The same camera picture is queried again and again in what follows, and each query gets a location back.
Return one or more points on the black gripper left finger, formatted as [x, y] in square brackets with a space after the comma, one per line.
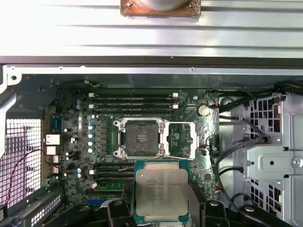
[118, 212]

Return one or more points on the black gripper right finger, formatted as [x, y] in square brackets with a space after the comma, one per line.
[196, 208]

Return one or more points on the silver topped green CPU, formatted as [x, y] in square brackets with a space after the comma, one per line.
[162, 189]

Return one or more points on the black RAM slot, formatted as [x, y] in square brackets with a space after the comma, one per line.
[111, 165]
[132, 106]
[111, 179]
[111, 170]
[111, 175]
[132, 110]
[132, 99]
[132, 94]

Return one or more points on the CPU socket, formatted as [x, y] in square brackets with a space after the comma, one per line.
[139, 138]

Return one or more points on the thin metal locking lever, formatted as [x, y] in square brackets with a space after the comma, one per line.
[177, 157]

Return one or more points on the green motherboard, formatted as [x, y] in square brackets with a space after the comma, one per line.
[78, 142]

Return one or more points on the grey metal disk bay cage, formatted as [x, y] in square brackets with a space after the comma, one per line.
[274, 163]

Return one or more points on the silver coin cell battery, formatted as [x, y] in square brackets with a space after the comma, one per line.
[203, 110]

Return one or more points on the silver rear port block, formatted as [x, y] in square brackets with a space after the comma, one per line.
[52, 139]

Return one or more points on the blue board connector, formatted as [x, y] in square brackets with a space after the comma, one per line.
[56, 122]

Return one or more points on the grey metal PC case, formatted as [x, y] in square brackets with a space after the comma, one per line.
[151, 71]

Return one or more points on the metal socket cover frame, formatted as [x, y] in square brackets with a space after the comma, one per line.
[193, 139]

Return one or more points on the square brown base plate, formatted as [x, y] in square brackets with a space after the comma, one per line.
[132, 10]

